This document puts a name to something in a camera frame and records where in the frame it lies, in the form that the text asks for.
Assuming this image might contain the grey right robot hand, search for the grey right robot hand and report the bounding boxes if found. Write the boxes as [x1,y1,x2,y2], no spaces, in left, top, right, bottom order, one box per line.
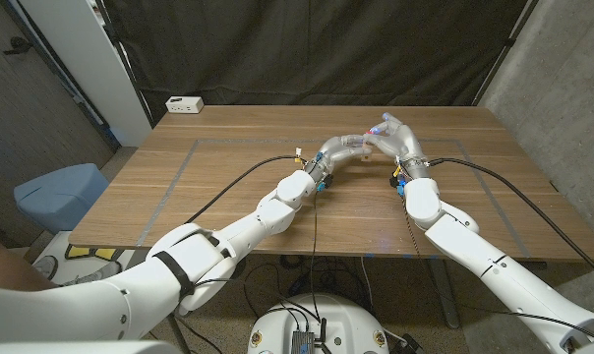
[362,112,432,180]

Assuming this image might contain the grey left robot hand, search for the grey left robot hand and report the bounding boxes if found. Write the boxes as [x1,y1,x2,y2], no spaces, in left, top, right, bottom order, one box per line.
[305,135,374,185]

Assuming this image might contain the black backdrop cloth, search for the black backdrop cloth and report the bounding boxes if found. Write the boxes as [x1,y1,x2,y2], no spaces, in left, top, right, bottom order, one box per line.
[102,0,542,124]

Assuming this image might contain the black backdrop stand pole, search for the black backdrop stand pole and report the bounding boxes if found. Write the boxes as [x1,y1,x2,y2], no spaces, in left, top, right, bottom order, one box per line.
[471,0,542,107]
[93,0,155,129]

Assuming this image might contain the wooden table panel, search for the wooden table panel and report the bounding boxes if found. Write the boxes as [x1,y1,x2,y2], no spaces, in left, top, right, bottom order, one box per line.
[135,139,532,258]

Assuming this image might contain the white power strip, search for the white power strip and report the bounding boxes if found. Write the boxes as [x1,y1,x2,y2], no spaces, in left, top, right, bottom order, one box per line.
[164,95,205,115]

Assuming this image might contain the white table leg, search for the white table leg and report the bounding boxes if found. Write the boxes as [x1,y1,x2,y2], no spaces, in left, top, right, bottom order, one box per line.
[427,258,461,329]

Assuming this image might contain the white robot torso base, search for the white robot torso base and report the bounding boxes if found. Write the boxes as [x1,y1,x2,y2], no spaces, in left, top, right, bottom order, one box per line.
[247,293,390,354]

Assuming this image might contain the grey electronics module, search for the grey electronics module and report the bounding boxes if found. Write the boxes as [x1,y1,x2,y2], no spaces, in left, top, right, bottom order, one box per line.
[290,329,317,354]

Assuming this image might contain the yellow black hazard strip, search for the yellow black hazard strip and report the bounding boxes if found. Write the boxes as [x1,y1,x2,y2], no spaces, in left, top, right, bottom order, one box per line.
[63,244,131,262]

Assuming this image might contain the blue padded bin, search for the blue padded bin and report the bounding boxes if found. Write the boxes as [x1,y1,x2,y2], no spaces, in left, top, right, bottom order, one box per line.
[13,162,110,235]

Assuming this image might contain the white sneaker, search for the white sneaker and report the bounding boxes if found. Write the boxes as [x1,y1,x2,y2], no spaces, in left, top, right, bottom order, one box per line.
[30,254,60,281]

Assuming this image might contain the person's bare leg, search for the person's bare leg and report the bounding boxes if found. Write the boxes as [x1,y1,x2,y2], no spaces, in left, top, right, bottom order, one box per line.
[0,225,58,292]

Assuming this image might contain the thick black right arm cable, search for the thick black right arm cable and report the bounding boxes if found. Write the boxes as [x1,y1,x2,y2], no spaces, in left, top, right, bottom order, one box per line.
[427,156,594,285]

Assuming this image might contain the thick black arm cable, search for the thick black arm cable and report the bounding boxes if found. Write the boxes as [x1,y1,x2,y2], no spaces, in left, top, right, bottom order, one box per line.
[427,156,594,285]
[184,154,308,226]

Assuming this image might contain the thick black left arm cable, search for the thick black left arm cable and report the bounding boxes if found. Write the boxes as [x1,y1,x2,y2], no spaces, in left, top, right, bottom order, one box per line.
[184,154,308,226]

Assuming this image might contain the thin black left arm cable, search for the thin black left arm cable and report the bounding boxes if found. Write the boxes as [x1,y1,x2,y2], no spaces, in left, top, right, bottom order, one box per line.
[309,191,326,324]

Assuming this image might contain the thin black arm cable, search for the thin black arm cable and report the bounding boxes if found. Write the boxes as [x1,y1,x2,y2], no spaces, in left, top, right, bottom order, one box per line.
[399,194,594,340]
[309,191,326,324]

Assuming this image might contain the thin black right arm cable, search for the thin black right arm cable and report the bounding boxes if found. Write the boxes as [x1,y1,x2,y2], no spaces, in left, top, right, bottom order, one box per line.
[399,194,594,340]

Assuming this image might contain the white floor cable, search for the white floor cable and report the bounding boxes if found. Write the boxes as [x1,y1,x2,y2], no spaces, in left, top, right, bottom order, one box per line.
[359,256,375,309]

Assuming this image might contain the black door handle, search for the black door handle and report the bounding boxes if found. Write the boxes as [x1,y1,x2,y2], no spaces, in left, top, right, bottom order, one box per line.
[2,35,32,55]

